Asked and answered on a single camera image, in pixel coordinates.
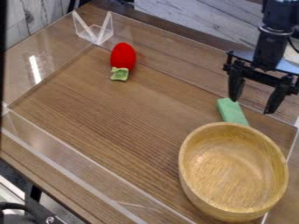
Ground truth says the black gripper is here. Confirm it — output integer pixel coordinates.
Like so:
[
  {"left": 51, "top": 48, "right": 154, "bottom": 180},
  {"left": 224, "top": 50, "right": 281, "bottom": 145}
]
[{"left": 223, "top": 50, "right": 299, "bottom": 114}]

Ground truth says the green stick block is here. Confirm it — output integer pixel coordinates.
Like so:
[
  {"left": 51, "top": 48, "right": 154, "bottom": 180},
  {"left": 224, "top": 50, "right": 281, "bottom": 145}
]
[{"left": 218, "top": 98, "right": 248, "bottom": 126}]

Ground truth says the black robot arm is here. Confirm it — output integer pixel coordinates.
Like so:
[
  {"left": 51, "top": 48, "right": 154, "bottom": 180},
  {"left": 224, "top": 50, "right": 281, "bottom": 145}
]
[{"left": 223, "top": 0, "right": 299, "bottom": 114}]

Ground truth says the brown wooden bowl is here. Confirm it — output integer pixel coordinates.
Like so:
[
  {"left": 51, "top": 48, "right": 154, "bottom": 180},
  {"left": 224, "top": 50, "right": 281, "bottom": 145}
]
[{"left": 178, "top": 122, "right": 289, "bottom": 222}]

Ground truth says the red plush strawberry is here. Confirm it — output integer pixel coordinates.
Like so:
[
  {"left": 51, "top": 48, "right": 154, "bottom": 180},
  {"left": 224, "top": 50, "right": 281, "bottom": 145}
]
[{"left": 110, "top": 42, "right": 136, "bottom": 81}]

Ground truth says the clear acrylic tray wall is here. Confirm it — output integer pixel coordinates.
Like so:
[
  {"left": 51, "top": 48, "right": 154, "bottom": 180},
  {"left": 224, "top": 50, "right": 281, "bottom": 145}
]
[{"left": 0, "top": 3, "right": 299, "bottom": 224}]

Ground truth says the clear acrylic corner bracket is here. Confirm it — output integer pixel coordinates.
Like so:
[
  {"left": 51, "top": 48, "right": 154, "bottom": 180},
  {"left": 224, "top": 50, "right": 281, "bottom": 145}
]
[{"left": 71, "top": 11, "right": 114, "bottom": 46}]

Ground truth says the black cable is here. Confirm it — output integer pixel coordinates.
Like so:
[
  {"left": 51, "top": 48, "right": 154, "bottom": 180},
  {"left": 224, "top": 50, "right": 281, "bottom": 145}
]
[{"left": 0, "top": 202, "right": 31, "bottom": 214}]

